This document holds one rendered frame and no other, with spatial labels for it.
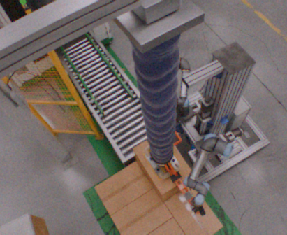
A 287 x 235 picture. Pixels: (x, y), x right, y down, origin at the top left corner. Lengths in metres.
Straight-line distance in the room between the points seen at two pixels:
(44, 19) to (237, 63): 1.51
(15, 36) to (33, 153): 3.54
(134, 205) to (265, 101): 2.65
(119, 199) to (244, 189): 1.72
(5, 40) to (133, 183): 2.51
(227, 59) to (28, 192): 3.29
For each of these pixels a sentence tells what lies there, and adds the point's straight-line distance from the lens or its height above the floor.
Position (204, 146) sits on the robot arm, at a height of 1.60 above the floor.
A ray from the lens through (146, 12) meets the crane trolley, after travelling 0.99.
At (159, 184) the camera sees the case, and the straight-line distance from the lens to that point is 2.70.
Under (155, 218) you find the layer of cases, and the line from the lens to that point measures 3.04.
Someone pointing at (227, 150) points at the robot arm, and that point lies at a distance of 2.12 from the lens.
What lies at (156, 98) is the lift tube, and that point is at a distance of 1.43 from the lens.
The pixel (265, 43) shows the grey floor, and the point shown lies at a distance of 5.28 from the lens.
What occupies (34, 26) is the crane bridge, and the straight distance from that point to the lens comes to 0.89.
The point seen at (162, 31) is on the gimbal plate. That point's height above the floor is 2.88.
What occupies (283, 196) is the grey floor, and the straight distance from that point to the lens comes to 3.96.
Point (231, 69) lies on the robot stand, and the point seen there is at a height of 2.03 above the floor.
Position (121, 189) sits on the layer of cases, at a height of 0.54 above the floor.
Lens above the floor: 3.57
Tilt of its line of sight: 63 degrees down
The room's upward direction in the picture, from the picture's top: 10 degrees counter-clockwise
